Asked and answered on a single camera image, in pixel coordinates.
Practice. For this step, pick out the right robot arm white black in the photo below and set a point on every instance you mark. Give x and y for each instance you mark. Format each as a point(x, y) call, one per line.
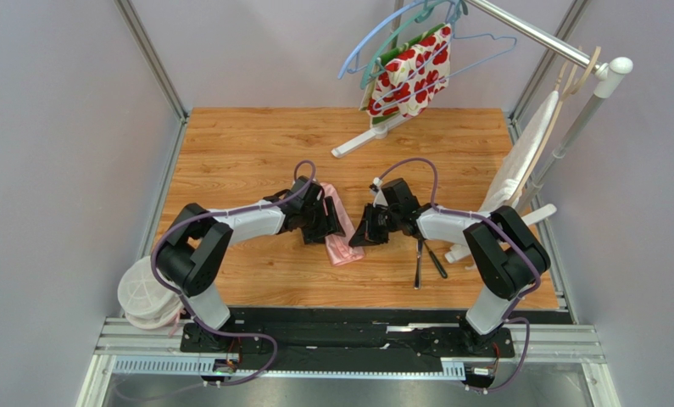
point(508, 256)

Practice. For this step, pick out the white mesh basket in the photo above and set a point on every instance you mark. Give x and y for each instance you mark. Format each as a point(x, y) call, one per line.
point(146, 303)

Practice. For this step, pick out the white clothes rack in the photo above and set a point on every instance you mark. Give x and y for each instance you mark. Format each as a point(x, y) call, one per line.
point(609, 75)

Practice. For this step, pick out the light blue hanger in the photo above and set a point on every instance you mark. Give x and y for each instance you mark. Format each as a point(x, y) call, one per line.
point(387, 31)

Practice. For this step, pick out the teal green hanger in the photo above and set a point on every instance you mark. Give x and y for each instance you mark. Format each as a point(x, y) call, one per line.
point(393, 48)

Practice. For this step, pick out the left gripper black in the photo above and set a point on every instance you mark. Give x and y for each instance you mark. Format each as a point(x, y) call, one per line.
point(333, 226)

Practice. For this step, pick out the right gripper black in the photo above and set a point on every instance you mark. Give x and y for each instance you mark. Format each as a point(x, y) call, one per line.
point(375, 224)

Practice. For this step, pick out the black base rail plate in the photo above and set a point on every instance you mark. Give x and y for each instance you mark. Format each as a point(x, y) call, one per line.
point(347, 340)

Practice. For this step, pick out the black handled knife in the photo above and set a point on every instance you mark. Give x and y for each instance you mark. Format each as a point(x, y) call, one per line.
point(436, 262)

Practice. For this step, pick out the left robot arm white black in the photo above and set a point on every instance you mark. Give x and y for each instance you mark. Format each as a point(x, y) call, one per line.
point(188, 257)

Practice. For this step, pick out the thin blue wire hanger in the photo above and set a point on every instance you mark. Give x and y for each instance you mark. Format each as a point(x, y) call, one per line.
point(467, 52)

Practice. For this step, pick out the red floral cloth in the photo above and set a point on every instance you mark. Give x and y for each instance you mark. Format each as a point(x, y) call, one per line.
point(405, 80)

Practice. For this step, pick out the white hanging cloth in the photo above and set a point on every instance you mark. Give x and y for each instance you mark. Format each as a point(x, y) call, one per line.
point(509, 174)

